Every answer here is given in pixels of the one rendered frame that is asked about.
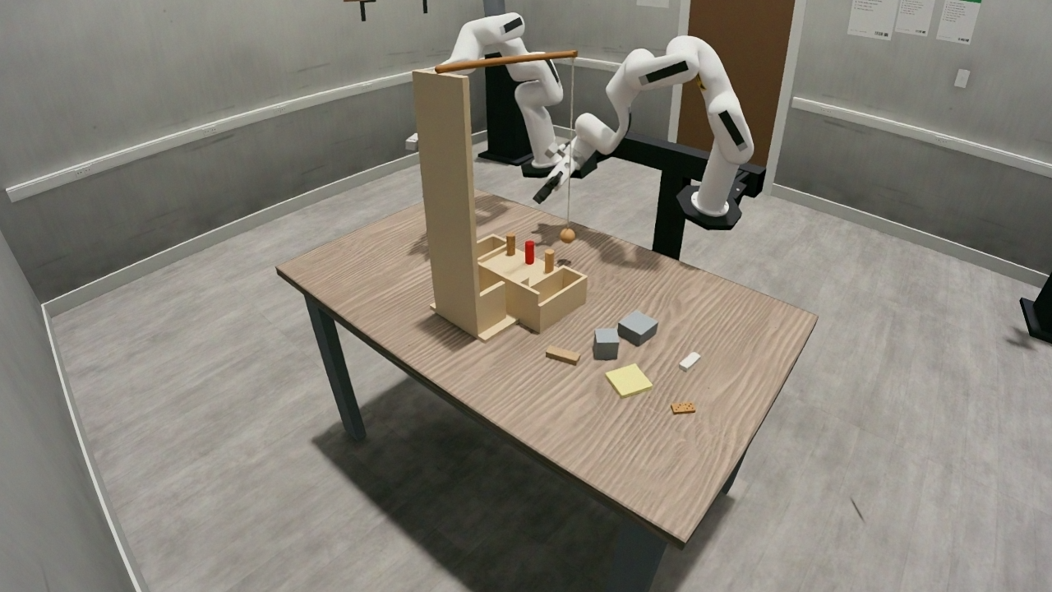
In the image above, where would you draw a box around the brown rectangular block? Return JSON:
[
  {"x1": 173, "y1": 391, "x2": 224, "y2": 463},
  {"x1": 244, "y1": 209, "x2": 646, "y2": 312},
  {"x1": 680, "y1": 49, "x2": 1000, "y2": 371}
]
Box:
[{"x1": 546, "y1": 345, "x2": 580, "y2": 366}]

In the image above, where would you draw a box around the pale yellow flat square tile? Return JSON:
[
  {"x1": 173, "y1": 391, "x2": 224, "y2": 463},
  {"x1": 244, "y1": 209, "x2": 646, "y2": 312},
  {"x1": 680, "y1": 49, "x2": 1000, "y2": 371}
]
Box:
[{"x1": 605, "y1": 364, "x2": 653, "y2": 399}]

